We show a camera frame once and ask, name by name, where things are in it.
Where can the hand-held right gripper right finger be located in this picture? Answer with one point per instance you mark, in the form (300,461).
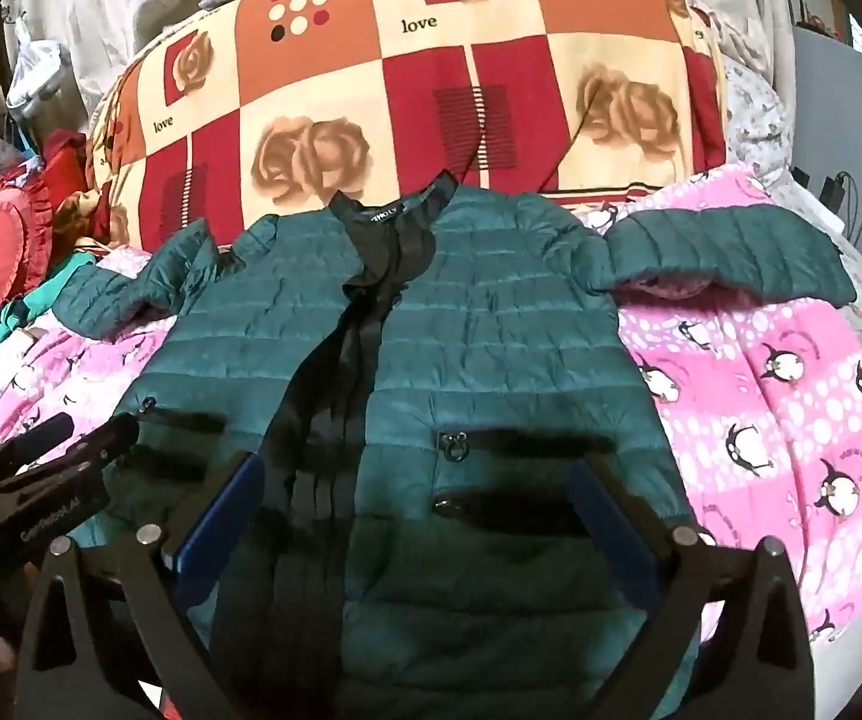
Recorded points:
(611,532)

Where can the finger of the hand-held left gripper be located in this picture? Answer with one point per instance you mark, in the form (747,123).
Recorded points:
(112,439)
(48,431)

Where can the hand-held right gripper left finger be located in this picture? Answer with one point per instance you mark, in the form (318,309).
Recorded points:
(225,525)

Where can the teal quilted down jacket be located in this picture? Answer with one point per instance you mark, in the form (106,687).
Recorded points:
(476,315)

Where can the teal green cloth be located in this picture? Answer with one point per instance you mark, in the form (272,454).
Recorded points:
(44,292)

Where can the pink penguin print blanket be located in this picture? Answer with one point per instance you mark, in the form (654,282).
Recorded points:
(761,420)

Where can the brown satin cloth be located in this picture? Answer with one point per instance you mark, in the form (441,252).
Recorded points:
(82,214)

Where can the red cloth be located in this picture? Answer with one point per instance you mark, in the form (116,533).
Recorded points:
(63,157)

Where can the clear plastic bag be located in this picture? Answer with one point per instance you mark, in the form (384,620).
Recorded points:
(41,79)

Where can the floral print bed sheet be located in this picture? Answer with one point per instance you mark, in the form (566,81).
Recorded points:
(757,120)

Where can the rose print checked quilt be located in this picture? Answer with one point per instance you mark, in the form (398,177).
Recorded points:
(416,90)

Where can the grey cabinet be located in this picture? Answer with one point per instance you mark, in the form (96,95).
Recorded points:
(851,105)

